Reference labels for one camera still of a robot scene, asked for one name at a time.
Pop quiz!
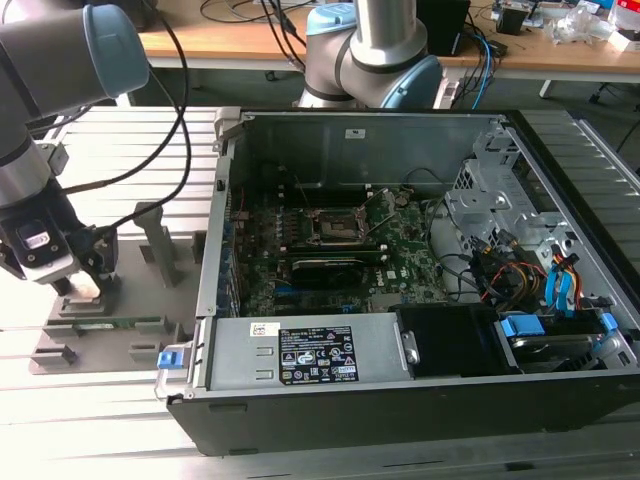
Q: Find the grey parts rack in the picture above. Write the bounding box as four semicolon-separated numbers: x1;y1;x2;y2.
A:
27;201;207;376

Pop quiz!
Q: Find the silver metal drive cage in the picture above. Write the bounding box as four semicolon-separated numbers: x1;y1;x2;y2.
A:
442;159;581;261

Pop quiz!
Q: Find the CPU socket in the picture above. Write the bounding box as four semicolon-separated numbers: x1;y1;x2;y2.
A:
312;208;371;246

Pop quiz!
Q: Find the blue cable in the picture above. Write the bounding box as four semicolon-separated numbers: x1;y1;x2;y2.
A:
469;29;497;110

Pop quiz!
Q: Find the white power strip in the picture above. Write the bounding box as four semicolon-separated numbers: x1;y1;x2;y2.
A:
433;79;460;110

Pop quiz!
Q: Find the small black box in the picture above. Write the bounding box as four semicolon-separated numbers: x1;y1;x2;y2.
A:
497;7;526;35

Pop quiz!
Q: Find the coloured power wire bundle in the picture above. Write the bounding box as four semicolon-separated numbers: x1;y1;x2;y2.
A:
469;239;549;306

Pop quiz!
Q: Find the blue flat wire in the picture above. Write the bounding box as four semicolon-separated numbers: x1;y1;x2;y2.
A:
555;253;581;316
543;269;564;316

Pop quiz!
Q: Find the silver power supply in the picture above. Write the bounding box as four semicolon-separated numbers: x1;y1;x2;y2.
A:
204;312;416;394

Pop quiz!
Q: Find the blue disk carrier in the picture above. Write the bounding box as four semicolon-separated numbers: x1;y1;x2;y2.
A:
498;312;619;346

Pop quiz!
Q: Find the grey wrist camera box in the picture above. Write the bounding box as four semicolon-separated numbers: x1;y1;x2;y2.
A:
13;219;74;286

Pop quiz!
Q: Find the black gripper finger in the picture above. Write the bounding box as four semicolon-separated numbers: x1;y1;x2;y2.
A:
0;238;74;298
73;226;121;302

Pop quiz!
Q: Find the black open PC case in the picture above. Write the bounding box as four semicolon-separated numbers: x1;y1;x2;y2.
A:
154;107;640;456

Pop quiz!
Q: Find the clear plastic bag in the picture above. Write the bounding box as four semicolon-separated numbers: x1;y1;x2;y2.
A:
544;9;609;46

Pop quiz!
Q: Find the hard disk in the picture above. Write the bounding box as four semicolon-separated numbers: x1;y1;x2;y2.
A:
507;332;601;374

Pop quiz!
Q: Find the silver CPU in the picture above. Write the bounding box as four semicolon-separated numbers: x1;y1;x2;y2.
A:
69;272;102;300

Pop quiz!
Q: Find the black graphics card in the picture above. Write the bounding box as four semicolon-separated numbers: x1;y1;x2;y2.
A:
288;257;369;290

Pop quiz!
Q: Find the wooden desk with clutter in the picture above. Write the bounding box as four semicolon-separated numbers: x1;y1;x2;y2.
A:
442;19;640;99

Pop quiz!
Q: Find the metal socket cover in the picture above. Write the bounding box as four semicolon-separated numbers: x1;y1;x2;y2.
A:
358;187;399;236

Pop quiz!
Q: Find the black chair base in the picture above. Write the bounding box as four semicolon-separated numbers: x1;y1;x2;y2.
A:
589;82;640;106

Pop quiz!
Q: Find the red and white box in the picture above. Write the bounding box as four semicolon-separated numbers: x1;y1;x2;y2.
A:
610;0;640;51

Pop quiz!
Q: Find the green motherboard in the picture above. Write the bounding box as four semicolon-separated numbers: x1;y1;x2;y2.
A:
227;187;451;319

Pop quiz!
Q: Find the black fan shroud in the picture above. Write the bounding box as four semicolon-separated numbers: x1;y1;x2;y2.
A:
394;303;516;379

